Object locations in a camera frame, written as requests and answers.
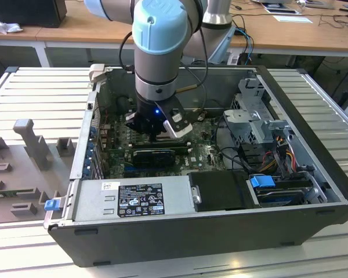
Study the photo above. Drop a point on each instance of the black hard disk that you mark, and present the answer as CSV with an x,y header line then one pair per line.
x,y
281,198

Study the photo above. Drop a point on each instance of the black graphics card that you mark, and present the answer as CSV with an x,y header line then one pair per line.
x,y
153,158

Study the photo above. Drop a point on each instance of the black power supply label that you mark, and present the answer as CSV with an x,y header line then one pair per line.
x,y
140,199

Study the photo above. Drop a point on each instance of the blue disk carrier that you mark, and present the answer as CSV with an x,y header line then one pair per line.
x,y
261,184

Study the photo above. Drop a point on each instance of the silver hinge bracket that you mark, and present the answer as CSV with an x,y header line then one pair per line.
x,y
196,194

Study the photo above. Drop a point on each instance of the crumpled white paper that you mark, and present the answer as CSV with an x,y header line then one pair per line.
x,y
7,27

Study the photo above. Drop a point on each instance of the small white box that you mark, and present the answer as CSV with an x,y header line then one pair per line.
x,y
233,59

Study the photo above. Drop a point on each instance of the black round component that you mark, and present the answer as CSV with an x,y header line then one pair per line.
x,y
123,102

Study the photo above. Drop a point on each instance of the black open PC case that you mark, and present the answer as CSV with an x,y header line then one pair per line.
x,y
191,240

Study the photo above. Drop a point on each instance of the black RAM slot bank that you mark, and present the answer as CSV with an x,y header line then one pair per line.
x,y
178,144

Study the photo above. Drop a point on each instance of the grey case corner latch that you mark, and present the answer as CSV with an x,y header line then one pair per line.
x,y
96,73

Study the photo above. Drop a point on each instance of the dark flat tablet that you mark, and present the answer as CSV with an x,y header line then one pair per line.
x,y
281,11

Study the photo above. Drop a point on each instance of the round coin battery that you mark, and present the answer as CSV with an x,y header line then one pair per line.
x,y
201,116

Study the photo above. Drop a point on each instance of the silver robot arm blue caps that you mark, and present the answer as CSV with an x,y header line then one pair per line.
x,y
159,29

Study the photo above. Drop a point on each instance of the green RAM stick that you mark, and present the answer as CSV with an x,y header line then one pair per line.
x,y
3,193

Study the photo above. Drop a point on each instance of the grey parts rack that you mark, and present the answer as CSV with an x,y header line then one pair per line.
x,y
32,176

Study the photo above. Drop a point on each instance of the black plastic shroud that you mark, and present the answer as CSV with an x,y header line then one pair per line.
x,y
220,191

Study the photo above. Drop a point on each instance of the pale paper sheet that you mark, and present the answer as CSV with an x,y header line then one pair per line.
x,y
291,19

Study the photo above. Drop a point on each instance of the silver power supply unit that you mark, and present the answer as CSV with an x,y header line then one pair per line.
x,y
90,202

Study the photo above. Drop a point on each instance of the blue slot clip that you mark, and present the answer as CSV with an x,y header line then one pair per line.
x,y
90,152
88,168
92,131

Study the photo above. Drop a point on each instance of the silver metal drive cage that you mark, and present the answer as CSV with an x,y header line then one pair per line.
x,y
249,121

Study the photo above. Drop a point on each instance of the small white sticker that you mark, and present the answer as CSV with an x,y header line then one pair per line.
x,y
110,186

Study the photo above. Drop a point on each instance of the wooden desk white frame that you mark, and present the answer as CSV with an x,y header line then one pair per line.
x,y
75,29

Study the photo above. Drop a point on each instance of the blue case latch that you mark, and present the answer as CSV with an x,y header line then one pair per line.
x,y
52,205

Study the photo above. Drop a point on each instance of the green motherboard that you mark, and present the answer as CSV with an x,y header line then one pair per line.
x,y
200,156

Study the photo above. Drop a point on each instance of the black box on desk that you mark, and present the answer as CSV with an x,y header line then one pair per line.
x,y
26,13

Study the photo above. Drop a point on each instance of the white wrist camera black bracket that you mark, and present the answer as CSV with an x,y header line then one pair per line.
x,y
178,127

